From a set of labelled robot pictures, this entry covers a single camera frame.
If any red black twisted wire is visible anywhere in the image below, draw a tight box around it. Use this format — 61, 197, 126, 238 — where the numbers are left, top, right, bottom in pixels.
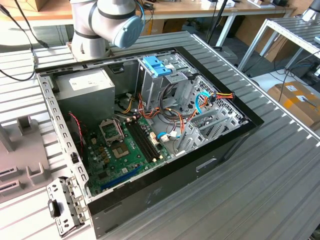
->
68, 111, 87, 161

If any cardboard box on desk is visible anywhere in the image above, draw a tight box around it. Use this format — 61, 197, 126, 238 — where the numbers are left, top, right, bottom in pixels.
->
26, 0, 50, 13

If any CPU socket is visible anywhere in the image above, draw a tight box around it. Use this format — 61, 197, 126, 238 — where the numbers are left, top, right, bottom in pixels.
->
111, 142, 131, 160

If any black tripod pole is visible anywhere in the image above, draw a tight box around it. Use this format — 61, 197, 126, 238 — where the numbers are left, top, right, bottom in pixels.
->
206, 0, 229, 49

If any metal socket cover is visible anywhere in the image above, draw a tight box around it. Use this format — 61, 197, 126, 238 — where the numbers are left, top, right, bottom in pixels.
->
98, 118, 125, 147

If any white box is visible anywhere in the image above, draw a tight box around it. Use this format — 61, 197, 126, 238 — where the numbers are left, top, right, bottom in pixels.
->
201, 0, 235, 8

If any blue plastic drive latch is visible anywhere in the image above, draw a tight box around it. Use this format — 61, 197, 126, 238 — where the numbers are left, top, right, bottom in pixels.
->
143, 56, 173, 78

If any labelled cardboard box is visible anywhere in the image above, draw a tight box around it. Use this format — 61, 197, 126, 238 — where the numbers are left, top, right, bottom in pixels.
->
266, 80, 320, 129

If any white plug blue wire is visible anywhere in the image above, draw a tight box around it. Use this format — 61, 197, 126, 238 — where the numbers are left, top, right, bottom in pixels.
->
156, 130, 181, 144

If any blue expansion slot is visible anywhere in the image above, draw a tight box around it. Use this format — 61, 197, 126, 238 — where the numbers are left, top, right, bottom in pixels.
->
99, 166, 142, 191

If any grey parts rack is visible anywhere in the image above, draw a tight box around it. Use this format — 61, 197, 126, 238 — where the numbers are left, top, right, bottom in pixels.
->
0, 115, 54, 205

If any large brown cardboard box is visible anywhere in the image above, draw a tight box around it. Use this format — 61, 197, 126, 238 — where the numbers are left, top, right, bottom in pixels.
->
234, 14, 297, 63

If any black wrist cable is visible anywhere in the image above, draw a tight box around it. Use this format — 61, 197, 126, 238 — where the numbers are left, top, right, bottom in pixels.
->
17, 0, 50, 49

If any black floor device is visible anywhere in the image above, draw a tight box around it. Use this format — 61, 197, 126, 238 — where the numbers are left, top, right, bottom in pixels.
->
297, 61, 320, 81

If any grey power supply unit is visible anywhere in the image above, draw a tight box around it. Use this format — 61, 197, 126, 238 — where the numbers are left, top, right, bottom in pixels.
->
53, 67, 116, 131

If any wooden desk white frame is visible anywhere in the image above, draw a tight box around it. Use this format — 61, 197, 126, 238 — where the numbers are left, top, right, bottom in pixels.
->
0, 0, 73, 21
143, 0, 298, 48

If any silver slot bracket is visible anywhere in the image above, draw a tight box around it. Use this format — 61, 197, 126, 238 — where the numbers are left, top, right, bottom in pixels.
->
46, 175, 92, 238

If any grey metal drive cage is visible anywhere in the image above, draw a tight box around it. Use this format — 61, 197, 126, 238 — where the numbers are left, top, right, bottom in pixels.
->
136, 53, 199, 113

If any black RAM slot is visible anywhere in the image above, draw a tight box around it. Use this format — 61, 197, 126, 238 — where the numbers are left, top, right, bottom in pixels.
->
125, 121, 152, 163
136, 118, 161, 159
132, 119, 158, 161
129, 120, 155, 162

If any multicoloured power wire black plug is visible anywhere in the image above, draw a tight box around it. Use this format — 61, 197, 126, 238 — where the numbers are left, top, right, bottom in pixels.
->
187, 91, 236, 123

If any white frame slat table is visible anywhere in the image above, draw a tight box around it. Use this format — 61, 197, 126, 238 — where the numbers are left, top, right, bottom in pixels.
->
237, 16, 320, 73

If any black open PC case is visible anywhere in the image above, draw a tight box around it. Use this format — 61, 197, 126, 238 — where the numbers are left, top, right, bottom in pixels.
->
34, 46, 265, 240

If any green motherboard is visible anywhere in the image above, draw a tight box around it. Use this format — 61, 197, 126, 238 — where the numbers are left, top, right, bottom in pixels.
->
86, 116, 173, 197

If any black plastic latch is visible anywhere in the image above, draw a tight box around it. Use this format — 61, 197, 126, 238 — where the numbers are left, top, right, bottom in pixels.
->
47, 199, 63, 218

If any silver metal disk bay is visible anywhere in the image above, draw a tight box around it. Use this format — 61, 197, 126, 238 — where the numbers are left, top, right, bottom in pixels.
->
174, 109, 250, 157

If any blue data wire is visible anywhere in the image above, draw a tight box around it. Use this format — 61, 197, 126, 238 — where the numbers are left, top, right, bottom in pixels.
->
194, 90, 214, 115

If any orange black wire bundle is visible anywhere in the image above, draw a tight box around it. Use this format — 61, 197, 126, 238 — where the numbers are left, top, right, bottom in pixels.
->
113, 91, 192, 135

